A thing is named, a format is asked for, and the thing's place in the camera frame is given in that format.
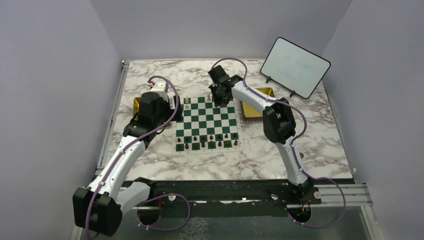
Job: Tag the small whiteboard on stand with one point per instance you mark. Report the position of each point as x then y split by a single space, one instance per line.
294 67

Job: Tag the green white chess board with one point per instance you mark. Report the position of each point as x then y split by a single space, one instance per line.
203 118

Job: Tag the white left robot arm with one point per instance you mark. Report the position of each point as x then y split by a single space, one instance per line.
101 205

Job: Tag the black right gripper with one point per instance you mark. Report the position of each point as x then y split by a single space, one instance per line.
218 102

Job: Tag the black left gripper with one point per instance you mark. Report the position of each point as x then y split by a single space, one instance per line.
170 111

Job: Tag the left gold metal tin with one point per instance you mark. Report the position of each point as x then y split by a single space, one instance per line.
136 107

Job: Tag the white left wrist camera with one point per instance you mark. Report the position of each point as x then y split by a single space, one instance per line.
161 87

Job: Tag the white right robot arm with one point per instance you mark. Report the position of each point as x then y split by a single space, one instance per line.
278 123

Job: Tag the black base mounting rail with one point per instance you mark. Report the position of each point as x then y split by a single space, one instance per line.
226 198

